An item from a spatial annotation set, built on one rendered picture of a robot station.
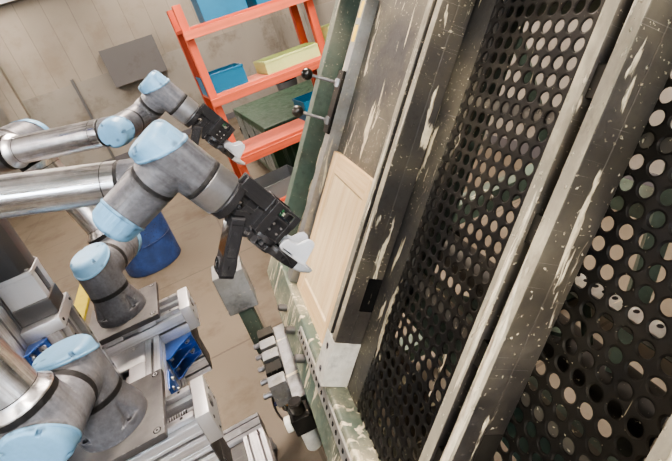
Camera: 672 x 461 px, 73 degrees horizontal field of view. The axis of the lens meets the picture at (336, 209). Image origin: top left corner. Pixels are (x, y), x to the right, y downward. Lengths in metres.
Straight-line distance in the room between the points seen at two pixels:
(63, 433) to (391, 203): 0.74
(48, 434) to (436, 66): 0.96
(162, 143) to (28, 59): 9.32
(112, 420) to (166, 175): 0.62
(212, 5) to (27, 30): 6.40
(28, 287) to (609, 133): 1.20
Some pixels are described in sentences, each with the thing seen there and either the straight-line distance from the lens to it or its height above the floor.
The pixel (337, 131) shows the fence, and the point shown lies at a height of 1.34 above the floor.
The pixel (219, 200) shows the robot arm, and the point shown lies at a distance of 0.71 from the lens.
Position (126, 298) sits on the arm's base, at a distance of 1.58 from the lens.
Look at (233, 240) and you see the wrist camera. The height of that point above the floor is 1.43.
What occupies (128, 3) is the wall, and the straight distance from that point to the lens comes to 9.84.
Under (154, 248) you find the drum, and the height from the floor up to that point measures 0.22.
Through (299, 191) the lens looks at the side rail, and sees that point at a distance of 1.74.
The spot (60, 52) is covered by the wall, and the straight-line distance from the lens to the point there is 9.90.
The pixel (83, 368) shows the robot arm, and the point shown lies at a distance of 1.08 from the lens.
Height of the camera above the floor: 1.74
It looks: 25 degrees down
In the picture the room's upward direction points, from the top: 18 degrees counter-clockwise
